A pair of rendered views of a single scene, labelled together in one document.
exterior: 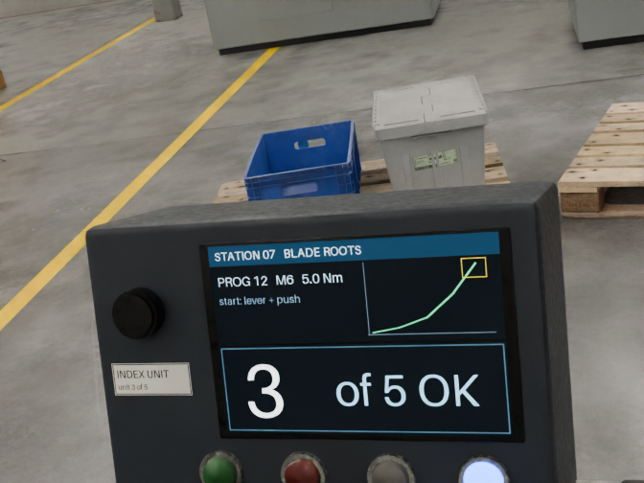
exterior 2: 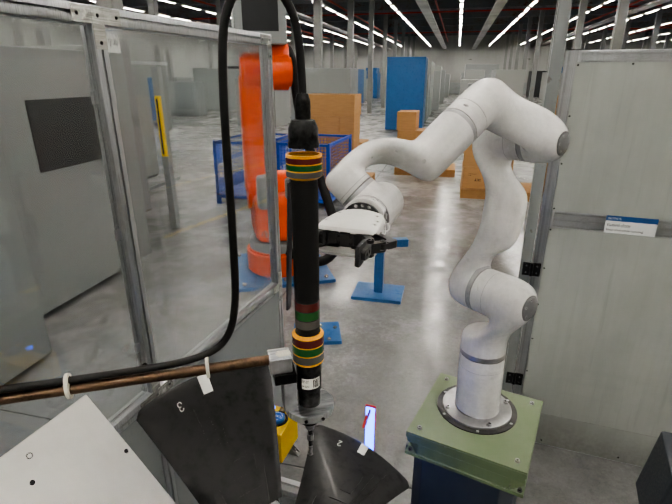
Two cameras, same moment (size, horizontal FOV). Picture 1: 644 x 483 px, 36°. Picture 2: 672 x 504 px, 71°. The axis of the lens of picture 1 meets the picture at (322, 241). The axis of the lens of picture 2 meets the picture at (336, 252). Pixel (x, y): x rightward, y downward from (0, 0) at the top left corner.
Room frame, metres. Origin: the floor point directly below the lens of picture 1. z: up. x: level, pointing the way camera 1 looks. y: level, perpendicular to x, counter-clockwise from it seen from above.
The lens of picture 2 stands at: (1.19, -0.75, 1.90)
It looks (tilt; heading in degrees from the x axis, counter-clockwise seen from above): 21 degrees down; 179
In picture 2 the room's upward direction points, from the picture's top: straight up
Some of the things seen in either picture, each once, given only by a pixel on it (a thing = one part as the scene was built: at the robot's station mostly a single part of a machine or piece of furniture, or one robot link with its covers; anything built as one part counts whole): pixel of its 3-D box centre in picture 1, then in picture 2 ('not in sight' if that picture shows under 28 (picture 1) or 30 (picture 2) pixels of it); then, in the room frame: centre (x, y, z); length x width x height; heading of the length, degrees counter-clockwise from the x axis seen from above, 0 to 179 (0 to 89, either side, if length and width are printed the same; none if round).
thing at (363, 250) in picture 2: not in sight; (371, 251); (0.54, -0.69, 1.65); 0.07 x 0.03 x 0.03; 160
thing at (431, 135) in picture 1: (432, 141); not in sight; (3.73, -0.49, 0.31); 0.60 x 0.42 x 0.33; 173
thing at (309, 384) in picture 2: not in sight; (306, 279); (0.63, -0.78, 1.65); 0.04 x 0.04 x 0.46
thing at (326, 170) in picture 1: (307, 173); not in sight; (3.79, 0.01, 0.25); 0.60 x 0.41 x 0.22; 173
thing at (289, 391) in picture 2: not in sight; (302, 380); (0.63, -0.79, 1.50); 0.09 x 0.07 x 0.10; 105
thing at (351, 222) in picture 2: not in sight; (354, 230); (0.44, -0.71, 1.66); 0.11 x 0.10 x 0.07; 160
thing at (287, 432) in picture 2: not in sight; (262, 430); (0.19, -0.93, 1.02); 0.16 x 0.10 x 0.11; 70
